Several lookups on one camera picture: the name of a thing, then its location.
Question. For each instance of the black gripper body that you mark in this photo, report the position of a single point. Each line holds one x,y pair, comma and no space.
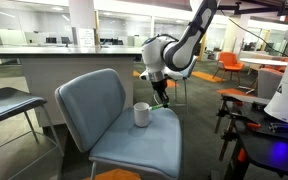
159,86

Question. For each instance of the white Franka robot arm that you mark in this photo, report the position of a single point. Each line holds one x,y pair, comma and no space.
184,46

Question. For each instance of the white cup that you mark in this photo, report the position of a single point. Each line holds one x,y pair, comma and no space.
141,115

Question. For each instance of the light blue bar stool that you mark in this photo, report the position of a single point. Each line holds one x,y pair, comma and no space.
184,75

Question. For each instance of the light blue cushioned chair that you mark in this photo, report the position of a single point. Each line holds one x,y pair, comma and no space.
94,110

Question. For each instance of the orange armchair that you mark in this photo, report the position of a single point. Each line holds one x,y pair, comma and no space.
229,61

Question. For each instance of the white paper sign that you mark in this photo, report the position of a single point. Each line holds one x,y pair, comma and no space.
86,37

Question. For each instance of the long grey counter table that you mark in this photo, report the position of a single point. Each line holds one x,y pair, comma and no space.
70,66

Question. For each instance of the white round table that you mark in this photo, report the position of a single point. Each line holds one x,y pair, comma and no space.
262,62

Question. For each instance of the grey armchair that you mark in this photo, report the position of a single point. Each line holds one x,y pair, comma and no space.
269,83

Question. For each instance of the black computer monitor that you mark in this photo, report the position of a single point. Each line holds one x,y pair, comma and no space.
51,40
65,40

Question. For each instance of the black workbench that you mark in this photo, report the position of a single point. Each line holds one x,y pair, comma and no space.
267,146

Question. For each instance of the dark grey stool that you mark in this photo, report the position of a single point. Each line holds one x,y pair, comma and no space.
4,103

